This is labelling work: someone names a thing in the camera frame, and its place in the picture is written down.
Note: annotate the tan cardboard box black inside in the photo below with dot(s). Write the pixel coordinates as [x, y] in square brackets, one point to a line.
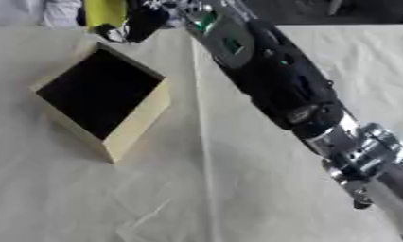
[102, 91]

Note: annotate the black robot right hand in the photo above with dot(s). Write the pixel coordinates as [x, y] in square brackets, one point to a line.
[147, 22]

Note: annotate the yellow block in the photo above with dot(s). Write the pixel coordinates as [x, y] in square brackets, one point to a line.
[104, 12]

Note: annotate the white fabric bundle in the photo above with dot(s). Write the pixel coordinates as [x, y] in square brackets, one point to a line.
[33, 12]

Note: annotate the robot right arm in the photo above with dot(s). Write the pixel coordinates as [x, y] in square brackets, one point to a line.
[282, 72]

